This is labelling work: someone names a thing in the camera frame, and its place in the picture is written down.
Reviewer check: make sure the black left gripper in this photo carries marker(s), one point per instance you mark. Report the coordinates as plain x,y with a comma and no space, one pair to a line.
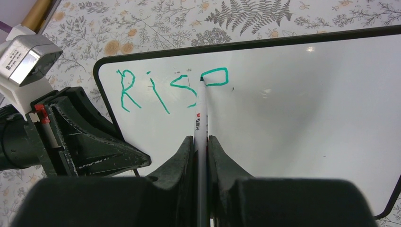
65,134

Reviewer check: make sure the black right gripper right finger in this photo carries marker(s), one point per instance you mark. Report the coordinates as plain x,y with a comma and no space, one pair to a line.
242,200

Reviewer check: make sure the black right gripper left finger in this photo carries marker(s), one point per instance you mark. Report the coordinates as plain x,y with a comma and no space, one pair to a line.
163,198

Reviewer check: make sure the green marker pen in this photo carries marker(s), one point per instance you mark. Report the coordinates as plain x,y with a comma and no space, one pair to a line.
200,148

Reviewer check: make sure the white whiteboard black frame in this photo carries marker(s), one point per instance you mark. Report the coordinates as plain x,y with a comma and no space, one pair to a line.
314,106

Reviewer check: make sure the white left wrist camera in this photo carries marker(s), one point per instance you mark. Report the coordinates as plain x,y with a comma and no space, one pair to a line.
25,59

